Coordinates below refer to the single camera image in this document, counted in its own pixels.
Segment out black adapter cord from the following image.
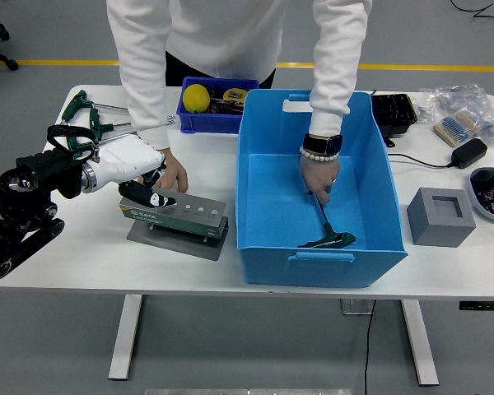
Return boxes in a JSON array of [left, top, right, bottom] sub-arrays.
[[389, 152, 454, 169]]

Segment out person's right hand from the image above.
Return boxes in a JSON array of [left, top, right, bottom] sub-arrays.
[[150, 146, 189, 194]]

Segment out taped resistor strip bundle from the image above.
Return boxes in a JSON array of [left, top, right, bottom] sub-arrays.
[[432, 110, 478, 147]]

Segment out black table control panel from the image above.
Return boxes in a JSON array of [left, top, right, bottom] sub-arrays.
[[459, 300, 494, 312]]

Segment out yellow black tape measure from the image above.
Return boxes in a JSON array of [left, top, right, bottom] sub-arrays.
[[222, 87, 248, 104]]

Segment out person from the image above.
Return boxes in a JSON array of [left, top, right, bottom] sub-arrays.
[[105, 0, 374, 205]]

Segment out small dark blue bin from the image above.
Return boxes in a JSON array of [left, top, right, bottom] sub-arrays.
[[175, 77, 260, 135]]

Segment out large light blue plastic box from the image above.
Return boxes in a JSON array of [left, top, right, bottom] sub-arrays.
[[235, 89, 409, 289]]

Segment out clear plastic component bags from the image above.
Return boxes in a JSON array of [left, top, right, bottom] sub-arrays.
[[418, 84, 494, 147]]

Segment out black plastic tray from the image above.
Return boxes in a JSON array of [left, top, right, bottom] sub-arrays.
[[371, 93, 418, 148]]

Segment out yellow ball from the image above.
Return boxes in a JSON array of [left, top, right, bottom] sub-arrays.
[[183, 83, 212, 114]]

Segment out person's left hand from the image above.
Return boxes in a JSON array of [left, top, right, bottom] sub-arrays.
[[298, 155, 342, 205]]

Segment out black metal parts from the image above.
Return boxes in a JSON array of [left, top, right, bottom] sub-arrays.
[[207, 85, 246, 115]]

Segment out white bead bracelet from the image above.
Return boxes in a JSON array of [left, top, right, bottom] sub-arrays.
[[299, 146, 341, 162]]

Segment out grey cube with square recess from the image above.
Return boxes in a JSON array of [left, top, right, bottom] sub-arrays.
[[406, 187, 478, 248]]

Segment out long green T-handle hex key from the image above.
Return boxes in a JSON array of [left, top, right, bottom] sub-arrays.
[[61, 90, 129, 123], [89, 107, 177, 133], [67, 118, 176, 160]]

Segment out black power adapter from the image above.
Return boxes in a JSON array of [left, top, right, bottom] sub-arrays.
[[450, 137, 488, 169]]

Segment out large green T-handle hex key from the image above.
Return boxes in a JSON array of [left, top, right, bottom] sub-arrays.
[[296, 191, 357, 249]]

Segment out white table leg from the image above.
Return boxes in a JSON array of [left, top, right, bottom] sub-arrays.
[[399, 299, 440, 387], [108, 294, 144, 380]]

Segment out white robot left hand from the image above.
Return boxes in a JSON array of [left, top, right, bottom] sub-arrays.
[[91, 137, 178, 210]]

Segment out black wrist watch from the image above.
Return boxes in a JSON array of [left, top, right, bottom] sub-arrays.
[[302, 132, 343, 156]]

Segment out black floor cable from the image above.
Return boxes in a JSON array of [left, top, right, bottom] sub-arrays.
[[450, 0, 494, 24]]

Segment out grey-blue bowl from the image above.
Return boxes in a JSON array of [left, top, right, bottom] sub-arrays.
[[468, 166, 494, 225]]

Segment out grey SATA tool stand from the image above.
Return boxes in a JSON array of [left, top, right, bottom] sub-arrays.
[[119, 188, 231, 261]]

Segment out black hanging cable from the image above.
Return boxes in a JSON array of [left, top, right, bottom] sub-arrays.
[[362, 299, 378, 395]]

